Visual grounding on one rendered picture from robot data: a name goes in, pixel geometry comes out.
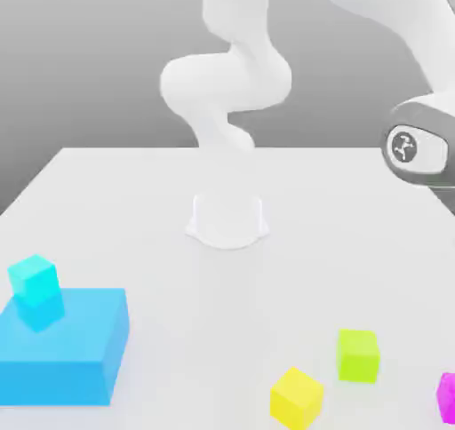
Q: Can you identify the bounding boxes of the small magenta cube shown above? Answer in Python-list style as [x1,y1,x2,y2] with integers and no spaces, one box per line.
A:
[435,371,455,426]

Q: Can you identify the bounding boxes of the large blue box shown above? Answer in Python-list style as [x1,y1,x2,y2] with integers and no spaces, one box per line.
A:
[0,287,131,407]

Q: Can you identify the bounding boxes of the small yellow cube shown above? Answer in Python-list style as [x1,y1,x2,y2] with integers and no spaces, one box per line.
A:
[269,366,325,430]

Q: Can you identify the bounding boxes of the small lime green cube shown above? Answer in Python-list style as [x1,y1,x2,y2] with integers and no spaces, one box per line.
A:
[336,329,381,385]

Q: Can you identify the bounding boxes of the small cyan cube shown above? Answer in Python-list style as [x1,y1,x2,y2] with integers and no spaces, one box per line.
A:
[7,254,61,309]

